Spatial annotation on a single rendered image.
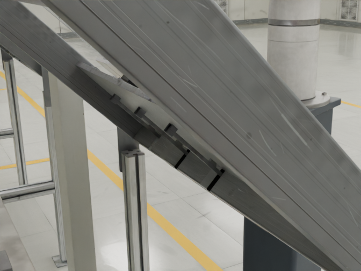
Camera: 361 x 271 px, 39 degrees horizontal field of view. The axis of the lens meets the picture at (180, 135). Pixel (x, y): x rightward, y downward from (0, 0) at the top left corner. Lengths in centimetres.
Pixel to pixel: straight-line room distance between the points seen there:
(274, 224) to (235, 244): 135
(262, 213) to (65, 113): 65
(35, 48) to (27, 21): 5
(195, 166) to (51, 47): 34
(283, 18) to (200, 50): 93
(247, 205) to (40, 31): 48
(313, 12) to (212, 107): 94
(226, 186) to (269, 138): 45
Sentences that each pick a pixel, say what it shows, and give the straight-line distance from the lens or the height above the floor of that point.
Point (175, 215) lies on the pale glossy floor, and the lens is 225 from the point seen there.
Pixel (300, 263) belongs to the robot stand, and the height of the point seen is 29.
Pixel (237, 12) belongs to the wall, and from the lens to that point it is 1010.
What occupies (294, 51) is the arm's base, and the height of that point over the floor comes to 83.
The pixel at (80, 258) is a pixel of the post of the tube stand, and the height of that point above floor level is 32.
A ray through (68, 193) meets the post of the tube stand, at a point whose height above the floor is 50.
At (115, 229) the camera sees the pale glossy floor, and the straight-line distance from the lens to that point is 216.
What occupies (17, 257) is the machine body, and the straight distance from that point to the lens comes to 79.
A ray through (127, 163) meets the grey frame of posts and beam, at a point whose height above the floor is 62.
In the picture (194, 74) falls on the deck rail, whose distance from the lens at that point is 29.
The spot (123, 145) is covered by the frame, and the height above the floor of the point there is 65.
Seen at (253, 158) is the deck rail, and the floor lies 90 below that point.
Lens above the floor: 101
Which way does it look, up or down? 18 degrees down
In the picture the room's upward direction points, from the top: 1 degrees counter-clockwise
